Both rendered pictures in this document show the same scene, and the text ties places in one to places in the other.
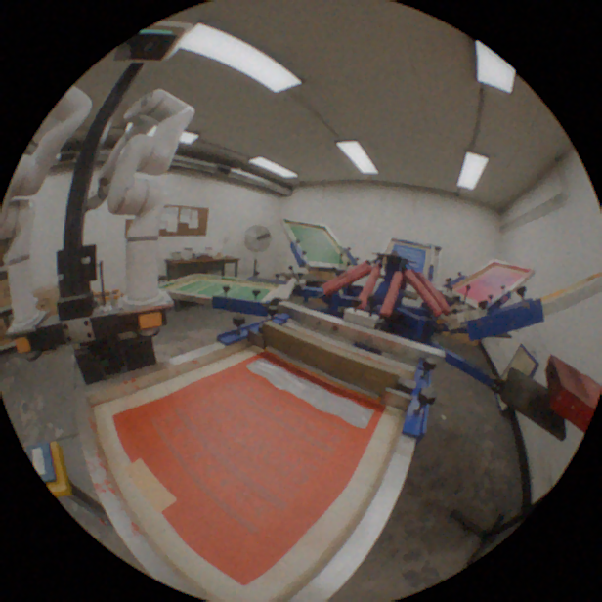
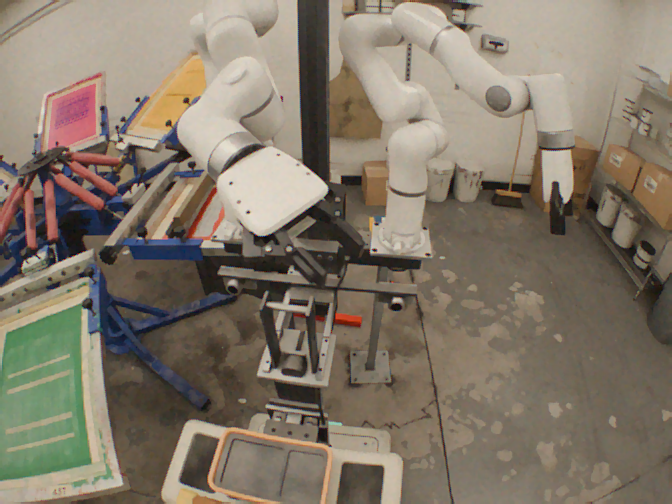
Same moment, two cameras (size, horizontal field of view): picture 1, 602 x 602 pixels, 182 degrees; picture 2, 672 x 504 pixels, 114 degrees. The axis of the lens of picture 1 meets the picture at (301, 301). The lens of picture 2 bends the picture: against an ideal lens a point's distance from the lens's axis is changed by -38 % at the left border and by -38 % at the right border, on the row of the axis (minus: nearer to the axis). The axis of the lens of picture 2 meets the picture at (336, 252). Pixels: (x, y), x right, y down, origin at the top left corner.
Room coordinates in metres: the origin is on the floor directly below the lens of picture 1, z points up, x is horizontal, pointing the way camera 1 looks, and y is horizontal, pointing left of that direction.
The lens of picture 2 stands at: (0.61, 1.24, 1.69)
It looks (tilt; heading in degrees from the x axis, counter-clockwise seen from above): 39 degrees down; 238
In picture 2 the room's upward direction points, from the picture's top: straight up
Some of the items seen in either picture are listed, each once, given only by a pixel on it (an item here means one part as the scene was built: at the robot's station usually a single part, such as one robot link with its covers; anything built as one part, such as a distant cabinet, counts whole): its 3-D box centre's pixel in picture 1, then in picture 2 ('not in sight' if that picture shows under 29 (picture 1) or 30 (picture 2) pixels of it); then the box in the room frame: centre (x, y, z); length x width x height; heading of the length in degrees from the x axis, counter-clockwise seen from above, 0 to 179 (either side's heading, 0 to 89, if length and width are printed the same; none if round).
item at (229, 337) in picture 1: (255, 334); (166, 248); (0.64, 0.14, 0.98); 0.30 x 0.05 x 0.07; 148
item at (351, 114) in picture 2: not in sight; (356, 84); (-1.22, -1.32, 1.06); 0.53 x 0.07 x 1.05; 148
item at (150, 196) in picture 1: (142, 209); not in sight; (0.39, 0.42, 1.37); 0.13 x 0.10 x 0.16; 171
